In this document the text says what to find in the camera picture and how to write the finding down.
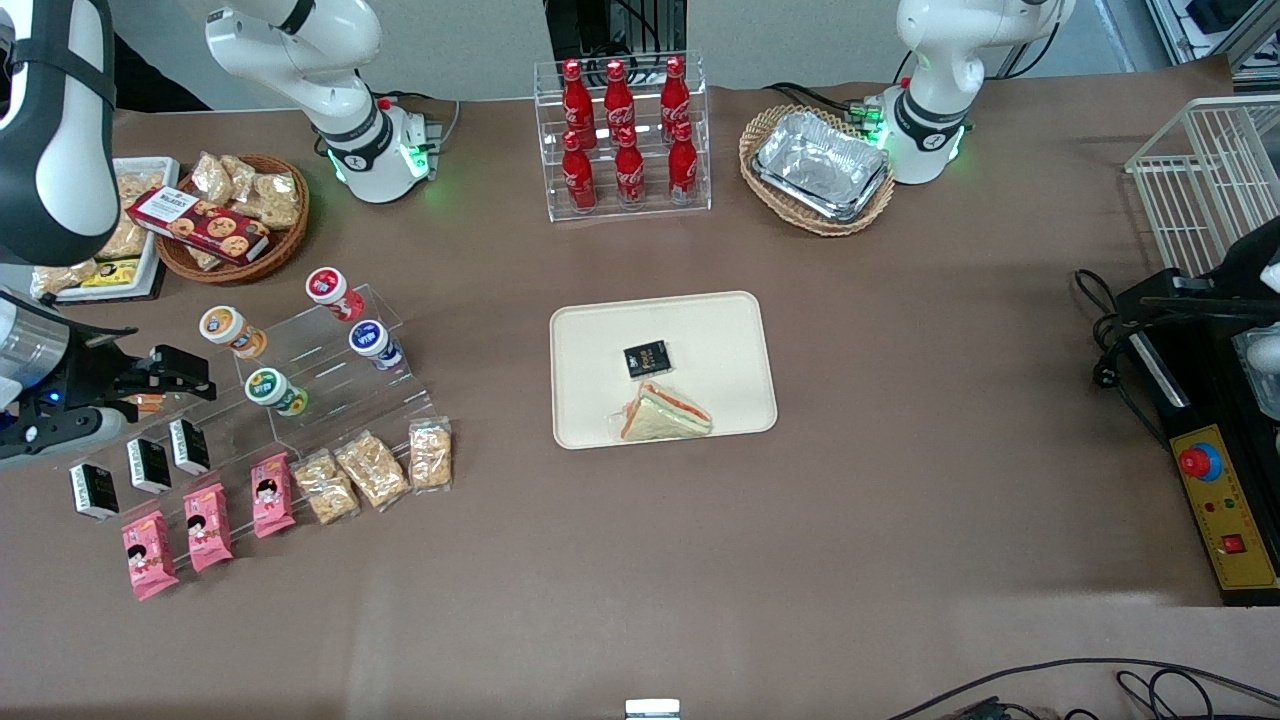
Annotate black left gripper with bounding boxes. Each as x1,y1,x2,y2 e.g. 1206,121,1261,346
1140,215,1280,323

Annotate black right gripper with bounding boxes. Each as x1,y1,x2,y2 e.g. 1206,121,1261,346
55,328,217,406

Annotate green gum jar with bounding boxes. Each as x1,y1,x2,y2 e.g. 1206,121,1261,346
245,368,310,418

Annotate orange gum jar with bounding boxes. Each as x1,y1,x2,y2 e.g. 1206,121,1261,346
198,305,269,360

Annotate red gum jar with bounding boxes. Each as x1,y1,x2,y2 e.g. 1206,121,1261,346
305,266,367,323

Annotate blue gum jar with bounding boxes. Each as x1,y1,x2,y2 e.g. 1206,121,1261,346
348,319,405,372

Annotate white rectangular snack tray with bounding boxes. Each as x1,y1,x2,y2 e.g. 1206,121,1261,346
30,157,182,303

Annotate beige plastic tray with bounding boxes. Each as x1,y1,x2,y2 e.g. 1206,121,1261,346
549,290,779,451

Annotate small black carton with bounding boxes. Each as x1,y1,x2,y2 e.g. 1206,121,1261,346
126,437,173,495
168,418,212,476
68,462,121,522

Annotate yellow snack packet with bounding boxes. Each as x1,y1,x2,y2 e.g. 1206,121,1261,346
80,258,142,290

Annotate large clear snack bag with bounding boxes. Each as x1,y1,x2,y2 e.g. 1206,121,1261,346
95,170,167,261

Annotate red cookie box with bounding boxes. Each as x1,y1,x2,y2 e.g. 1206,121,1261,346
126,186,272,266

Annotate clear acrylic stepped stand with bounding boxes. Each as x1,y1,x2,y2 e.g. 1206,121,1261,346
95,283,438,541

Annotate pink snack pack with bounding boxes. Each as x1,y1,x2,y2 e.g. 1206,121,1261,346
121,510,180,602
250,453,297,539
183,483,234,573

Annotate small clear snack bag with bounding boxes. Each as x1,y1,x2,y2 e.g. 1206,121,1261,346
30,260,101,299

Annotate round brown wicker basket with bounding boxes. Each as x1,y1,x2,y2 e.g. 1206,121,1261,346
155,153,311,286

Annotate clear cracker bag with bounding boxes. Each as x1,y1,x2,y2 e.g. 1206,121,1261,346
292,449,360,526
408,417,454,492
334,430,411,512

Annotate black yellow control box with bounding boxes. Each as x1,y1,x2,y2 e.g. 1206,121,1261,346
1113,268,1280,607

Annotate stacked aluminium foil trays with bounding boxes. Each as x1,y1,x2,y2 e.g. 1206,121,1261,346
751,110,891,223

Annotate red cola bottle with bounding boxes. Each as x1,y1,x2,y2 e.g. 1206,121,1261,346
613,125,647,209
561,58,597,141
561,130,599,215
660,55,692,131
667,120,700,206
603,59,637,136

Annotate small black snack packet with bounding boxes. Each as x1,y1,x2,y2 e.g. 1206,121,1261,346
623,341,672,381

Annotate oval light wicker basket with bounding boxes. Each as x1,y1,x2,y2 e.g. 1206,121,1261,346
739,104,897,238

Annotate clear acrylic bottle rack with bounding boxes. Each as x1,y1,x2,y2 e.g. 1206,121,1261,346
533,52,713,223

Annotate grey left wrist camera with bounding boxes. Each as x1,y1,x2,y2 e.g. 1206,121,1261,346
1232,333,1280,421

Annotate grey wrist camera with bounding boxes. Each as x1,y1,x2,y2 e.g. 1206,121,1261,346
1232,333,1280,421
0,404,129,472

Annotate black power cable with plug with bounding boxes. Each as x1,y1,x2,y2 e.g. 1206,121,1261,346
1073,268,1171,451

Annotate white wire basket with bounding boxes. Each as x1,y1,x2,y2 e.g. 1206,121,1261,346
1125,95,1280,281

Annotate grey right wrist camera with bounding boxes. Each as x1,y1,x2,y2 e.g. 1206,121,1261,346
0,404,129,472

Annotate aluminium frame shelf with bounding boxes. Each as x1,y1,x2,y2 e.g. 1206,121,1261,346
1145,0,1280,86

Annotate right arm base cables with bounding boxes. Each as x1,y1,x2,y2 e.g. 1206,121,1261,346
378,92,463,153

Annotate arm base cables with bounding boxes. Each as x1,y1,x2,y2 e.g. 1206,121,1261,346
765,82,886,131
378,92,463,153

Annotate long black cable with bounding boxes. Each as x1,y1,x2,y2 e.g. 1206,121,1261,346
885,657,1280,720

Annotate coiled black cable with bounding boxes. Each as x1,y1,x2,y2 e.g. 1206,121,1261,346
1115,668,1280,720

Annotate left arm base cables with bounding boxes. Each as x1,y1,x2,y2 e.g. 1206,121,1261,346
765,82,886,131

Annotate black equipment frame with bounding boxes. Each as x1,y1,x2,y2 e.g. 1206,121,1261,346
545,0,689,63

